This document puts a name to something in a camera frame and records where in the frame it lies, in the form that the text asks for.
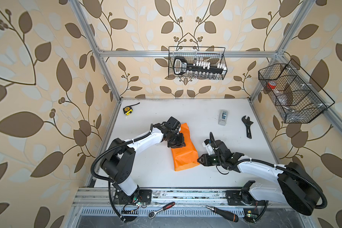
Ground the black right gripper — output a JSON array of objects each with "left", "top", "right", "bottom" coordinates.
[{"left": 196, "top": 153, "right": 224, "bottom": 166}]

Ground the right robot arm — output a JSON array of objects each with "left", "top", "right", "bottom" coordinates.
[{"left": 197, "top": 139, "right": 328, "bottom": 216}]

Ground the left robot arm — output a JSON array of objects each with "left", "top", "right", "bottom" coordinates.
[{"left": 90, "top": 118, "right": 186, "bottom": 200}]

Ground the black adjustable wrench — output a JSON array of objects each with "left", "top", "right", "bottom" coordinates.
[{"left": 241, "top": 116, "right": 254, "bottom": 139}]

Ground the yellow tape measure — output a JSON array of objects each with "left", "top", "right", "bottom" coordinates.
[{"left": 123, "top": 102, "right": 140, "bottom": 116}]

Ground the black orange screwdriver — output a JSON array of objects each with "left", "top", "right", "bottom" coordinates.
[{"left": 206, "top": 206, "right": 239, "bottom": 222}]

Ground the red capped plastic bottle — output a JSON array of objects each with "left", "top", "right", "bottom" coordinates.
[{"left": 267, "top": 81, "right": 283, "bottom": 96}]

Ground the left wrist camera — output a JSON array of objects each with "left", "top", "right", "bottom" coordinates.
[{"left": 165, "top": 116, "right": 181, "bottom": 132}]

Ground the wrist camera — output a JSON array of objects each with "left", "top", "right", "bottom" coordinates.
[
  {"left": 202, "top": 139, "right": 215, "bottom": 155},
  {"left": 165, "top": 116, "right": 181, "bottom": 132}
]

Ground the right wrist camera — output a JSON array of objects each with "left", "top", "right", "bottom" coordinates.
[{"left": 202, "top": 139, "right": 215, "bottom": 155}]

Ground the socket set rail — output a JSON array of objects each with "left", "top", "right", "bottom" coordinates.
[{"left": 171, "top": 57, "right": 228, "bottom": 77}]

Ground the back wire basket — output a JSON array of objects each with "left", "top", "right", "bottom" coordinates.
[{"left": 168, "top": 46, "right": 228, "bottom": 80}]

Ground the side wire basket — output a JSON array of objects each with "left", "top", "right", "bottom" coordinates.
[{"left": 258, "top": 59, "right": 335, "bottom": 124}]

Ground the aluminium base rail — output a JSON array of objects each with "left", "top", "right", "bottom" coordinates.
[{"left": 72, "top": 187, "right": 266, "bottom": 208}]

